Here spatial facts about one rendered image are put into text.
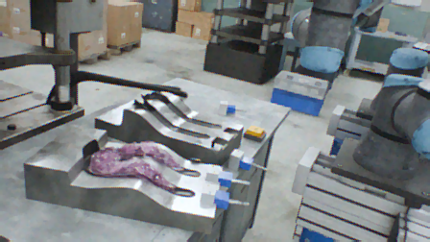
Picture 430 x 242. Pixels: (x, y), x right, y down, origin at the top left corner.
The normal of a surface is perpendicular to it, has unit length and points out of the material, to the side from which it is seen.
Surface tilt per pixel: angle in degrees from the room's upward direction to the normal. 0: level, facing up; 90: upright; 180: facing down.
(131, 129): 90
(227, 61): 90
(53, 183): 90
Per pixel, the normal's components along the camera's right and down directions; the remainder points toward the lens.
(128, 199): -0.11, 0.37
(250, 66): -0.40, 0.29
